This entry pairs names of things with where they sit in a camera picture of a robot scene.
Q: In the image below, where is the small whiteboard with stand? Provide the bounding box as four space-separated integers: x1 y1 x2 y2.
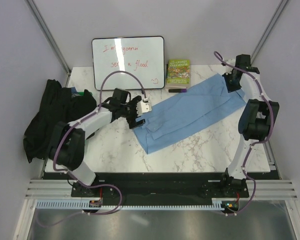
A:
91 36 166 91

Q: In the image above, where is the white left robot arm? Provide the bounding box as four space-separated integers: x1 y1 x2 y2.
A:
47 88 152 197

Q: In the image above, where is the left aluminium frame post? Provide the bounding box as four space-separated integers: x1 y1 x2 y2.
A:
25 0 71 76

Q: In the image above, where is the light blue long sleeve shirt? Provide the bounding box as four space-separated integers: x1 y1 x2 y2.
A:
134 74 246 154

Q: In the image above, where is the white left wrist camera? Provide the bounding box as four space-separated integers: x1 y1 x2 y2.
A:
136 98 152 117

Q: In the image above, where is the white slotted cable duct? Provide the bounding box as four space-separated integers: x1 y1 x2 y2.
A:
35 198 237 211

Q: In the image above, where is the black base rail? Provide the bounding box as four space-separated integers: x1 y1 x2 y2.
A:
43 171 251 207

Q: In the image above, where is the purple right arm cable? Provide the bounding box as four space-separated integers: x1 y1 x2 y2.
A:
213 51 275 216

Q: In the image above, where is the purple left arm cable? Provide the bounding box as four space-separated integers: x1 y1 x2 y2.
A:
51 71 148 187

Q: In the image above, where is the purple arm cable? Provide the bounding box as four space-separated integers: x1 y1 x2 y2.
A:
213 51 275 216
51 71 148 187

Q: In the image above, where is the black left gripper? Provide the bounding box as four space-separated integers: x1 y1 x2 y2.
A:
120 96 146 129

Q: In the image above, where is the purple marker pen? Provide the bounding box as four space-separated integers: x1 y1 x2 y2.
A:
168 88 187 93

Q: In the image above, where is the green treehouse book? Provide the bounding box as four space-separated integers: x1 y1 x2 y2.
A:
165 59 191 90

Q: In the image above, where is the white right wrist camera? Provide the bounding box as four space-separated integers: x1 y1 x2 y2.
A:
221 58 236 75

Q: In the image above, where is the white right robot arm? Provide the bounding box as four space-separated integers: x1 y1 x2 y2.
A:
219 54 280 197

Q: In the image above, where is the green plastic bin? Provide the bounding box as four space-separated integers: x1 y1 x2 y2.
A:
71 91 87 98

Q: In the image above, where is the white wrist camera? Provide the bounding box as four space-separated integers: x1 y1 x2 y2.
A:
136 98 152 117
221 58 236 75

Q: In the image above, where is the right aluminium frame post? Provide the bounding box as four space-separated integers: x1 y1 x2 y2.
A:
250 0 290 64

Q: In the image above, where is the black long sleeve shirt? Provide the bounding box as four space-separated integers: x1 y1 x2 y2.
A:
23 79 97 163

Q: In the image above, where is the aluminium frame post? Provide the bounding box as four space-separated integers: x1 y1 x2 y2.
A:
250 0 290 64
25 0 71 76

